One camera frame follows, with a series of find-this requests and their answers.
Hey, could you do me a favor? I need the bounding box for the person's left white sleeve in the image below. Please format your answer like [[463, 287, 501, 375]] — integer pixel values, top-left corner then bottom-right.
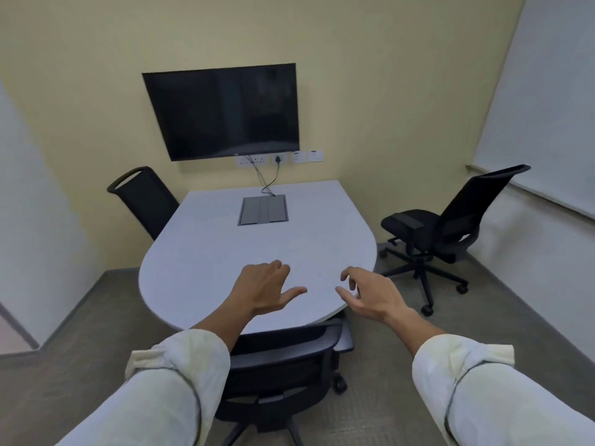
[[55, 328, 232, 446]]

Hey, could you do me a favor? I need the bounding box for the black wall-mounted television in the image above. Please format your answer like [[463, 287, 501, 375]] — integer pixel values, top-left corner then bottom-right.
[[141, 63, 301, 162]]

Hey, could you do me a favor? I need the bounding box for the person's white sleeve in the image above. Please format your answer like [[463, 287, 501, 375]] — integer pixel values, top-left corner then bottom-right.
[[412, 334, 595, 446], [55, 328, 232, 446]]

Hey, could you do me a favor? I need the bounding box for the white oval meeting table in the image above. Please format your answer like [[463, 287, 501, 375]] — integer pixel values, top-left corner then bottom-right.
[[138, 179, 378, 333]]

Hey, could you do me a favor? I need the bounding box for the grey table cable box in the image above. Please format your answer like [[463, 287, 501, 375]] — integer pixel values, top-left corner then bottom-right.
[[237, 195, 290, 227]]

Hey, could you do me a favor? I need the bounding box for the white roller blind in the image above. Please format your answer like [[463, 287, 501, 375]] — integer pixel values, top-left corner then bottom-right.
[[466, 0, 595, 221]]

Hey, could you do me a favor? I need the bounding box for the person's left forearm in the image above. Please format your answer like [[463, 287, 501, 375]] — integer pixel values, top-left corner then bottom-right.
[[189, 297, 257, 354]]

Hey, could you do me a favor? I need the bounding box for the black mesh office chair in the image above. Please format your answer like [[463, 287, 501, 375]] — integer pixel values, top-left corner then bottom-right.
[[106, 165, 181, 242], [214, 310, 355, 446], [379, 164, 532, 317]]

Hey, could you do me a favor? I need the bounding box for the black power cable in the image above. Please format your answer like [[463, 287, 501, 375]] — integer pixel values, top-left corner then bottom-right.
[[246, 156, 275, 198], [260, 155, 283, 196]]

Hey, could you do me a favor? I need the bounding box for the person's right forearm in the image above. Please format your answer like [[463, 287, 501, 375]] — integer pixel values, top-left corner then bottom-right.
[[384, 307, 448, 358]]

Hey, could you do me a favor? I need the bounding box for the person's right white sleeve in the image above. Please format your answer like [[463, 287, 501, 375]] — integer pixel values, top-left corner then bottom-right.
[[412, 334, 595, 446]]

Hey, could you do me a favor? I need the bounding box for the person's right hand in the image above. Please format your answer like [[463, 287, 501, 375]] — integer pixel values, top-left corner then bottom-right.
[[334, 266, 416, 326]]

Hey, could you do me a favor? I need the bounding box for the person's left hand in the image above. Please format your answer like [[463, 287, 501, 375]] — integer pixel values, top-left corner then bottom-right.
[[227, 260, 309, 317]]

